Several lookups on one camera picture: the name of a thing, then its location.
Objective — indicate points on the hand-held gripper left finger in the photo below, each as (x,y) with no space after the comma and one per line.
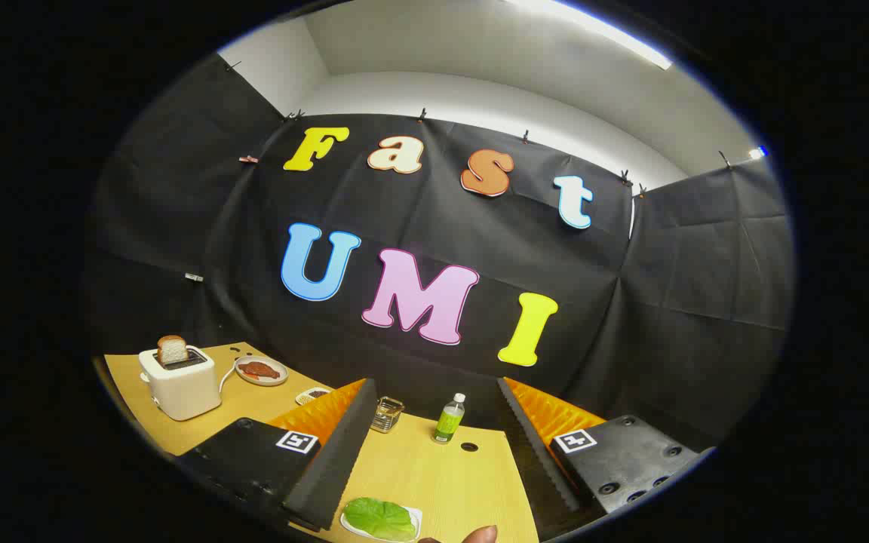
(336,467)

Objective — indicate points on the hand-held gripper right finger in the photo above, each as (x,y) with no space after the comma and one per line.
(540,452)

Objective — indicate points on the green lettuce leaf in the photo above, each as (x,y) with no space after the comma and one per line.
(378,519)

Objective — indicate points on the toasted white bread slice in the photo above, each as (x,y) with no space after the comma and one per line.
(172,350)

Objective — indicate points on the white divided seed dish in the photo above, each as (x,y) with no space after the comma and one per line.
(312,395)

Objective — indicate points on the white square plate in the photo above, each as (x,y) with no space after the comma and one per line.
(418,516)

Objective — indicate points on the green label water bottle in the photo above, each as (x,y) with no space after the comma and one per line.
(449,422)

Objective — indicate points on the oval grey plate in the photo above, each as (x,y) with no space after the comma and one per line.
(261,381)

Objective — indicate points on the red meat patty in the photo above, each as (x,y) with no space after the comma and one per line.
(259,369)

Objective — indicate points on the cream white toaster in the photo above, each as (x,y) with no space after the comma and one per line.
(185,388)

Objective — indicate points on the row of black cloth clips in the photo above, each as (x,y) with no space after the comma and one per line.
(422,115)

